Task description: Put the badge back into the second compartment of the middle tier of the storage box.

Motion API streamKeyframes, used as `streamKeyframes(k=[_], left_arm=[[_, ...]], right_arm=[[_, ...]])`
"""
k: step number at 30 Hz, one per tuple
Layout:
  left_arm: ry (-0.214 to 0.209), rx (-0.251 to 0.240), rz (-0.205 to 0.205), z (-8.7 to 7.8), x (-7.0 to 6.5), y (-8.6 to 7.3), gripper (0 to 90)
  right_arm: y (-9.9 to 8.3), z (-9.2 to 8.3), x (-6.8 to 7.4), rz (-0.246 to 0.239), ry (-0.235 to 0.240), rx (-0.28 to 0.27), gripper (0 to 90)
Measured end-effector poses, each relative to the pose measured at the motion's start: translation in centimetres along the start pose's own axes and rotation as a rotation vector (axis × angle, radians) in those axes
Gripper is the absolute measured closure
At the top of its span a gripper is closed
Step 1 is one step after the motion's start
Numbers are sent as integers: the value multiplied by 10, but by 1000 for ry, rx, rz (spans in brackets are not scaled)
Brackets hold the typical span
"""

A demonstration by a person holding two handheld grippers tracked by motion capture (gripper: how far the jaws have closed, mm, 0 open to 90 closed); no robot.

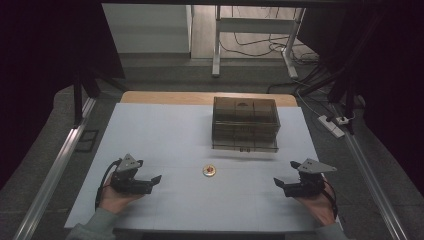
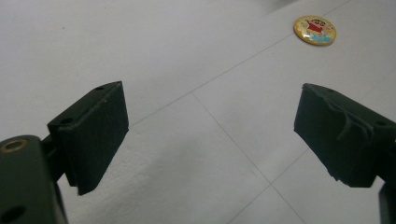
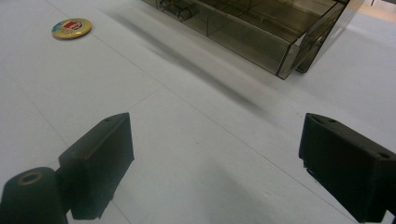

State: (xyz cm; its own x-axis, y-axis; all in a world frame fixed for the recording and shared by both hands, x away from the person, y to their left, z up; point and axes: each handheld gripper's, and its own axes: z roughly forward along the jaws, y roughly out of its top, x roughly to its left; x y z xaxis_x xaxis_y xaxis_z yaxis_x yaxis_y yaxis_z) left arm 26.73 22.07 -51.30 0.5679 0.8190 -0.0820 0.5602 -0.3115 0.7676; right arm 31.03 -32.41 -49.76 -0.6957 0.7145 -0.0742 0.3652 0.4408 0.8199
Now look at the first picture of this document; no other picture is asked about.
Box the black rectangular floor frame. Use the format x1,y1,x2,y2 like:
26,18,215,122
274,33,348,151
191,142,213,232
74,129,100,154

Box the person's left hand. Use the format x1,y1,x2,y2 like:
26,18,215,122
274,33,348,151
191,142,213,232
99,175,145,215

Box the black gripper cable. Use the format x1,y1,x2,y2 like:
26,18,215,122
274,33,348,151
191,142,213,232
94,158,123,211
320,179,339,219

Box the black curtain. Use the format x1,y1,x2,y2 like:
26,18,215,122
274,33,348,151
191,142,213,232
0,0,126,191
296,6,424,194

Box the person's right hand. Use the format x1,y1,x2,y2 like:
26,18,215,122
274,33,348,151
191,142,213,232
294,184,337,228

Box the black floor cables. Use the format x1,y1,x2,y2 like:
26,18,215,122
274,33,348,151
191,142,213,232
218,5,321,66

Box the white power strip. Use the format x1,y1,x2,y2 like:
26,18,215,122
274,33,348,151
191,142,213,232
317,114,346,139

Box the smoky transparent drawer box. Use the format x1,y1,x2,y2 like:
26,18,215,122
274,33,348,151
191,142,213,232
211,96,282,154

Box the white metal desk frame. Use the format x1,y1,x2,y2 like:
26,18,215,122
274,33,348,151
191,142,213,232
211,4,307,80

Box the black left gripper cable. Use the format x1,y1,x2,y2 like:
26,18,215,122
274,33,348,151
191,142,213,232
94,158,123,211

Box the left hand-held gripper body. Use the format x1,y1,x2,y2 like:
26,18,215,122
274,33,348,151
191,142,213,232
109,153,145,195

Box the small round gold brooch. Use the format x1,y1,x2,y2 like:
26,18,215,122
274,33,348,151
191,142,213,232
202,163,217,178

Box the white table mat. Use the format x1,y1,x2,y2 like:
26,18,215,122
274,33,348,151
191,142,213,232
64,102,343,233

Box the white cabinet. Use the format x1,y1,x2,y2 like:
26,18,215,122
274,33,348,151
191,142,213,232
101,3,195,55

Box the aluminium rail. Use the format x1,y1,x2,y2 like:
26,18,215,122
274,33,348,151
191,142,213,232
333,104,409,240
12,96,98,240

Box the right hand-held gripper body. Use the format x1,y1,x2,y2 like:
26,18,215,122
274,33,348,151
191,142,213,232
288,157,338,199

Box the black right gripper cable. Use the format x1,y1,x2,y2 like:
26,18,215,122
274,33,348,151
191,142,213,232
320,179,339,219

